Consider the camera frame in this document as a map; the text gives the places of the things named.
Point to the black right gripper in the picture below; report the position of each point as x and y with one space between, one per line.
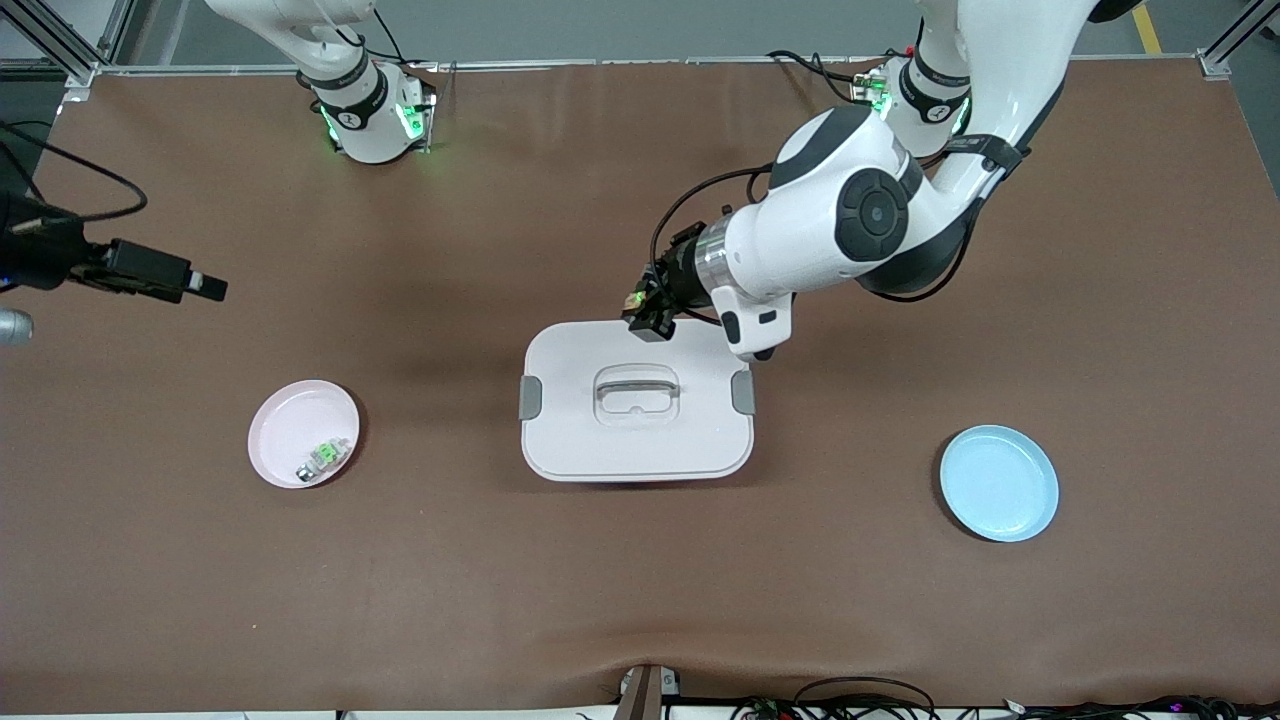
48 262

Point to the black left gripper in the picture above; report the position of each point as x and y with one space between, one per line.
678 273

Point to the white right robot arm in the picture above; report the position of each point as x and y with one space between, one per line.
370 110

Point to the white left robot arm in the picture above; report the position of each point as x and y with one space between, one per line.
790 250

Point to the white lidded storage box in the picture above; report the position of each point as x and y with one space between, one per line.
640 440

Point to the pink round plate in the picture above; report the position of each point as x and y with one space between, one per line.
290 430

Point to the brown table cover sheet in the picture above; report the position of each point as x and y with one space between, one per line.
400 580

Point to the light blue round plate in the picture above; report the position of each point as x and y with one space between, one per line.
1000 485

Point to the silver table edge rail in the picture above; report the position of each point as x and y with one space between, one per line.
600 64

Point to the aluminium frame post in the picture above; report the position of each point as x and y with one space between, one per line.
50 35
1235 40

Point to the green white switch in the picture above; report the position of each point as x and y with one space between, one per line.
325 455

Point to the metal table edge bracket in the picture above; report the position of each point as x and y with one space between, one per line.
645 695

